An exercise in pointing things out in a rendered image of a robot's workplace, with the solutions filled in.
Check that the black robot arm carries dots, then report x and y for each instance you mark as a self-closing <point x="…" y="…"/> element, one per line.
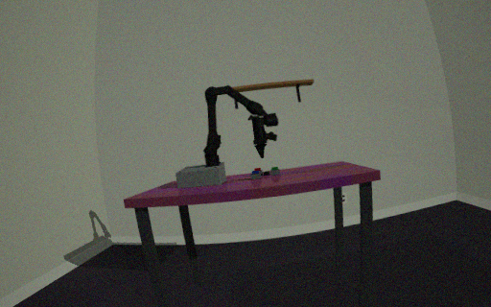
<point x="214" y="140"/>

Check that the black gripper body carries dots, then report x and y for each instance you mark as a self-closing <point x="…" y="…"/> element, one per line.
<point x="259" y="136"/>

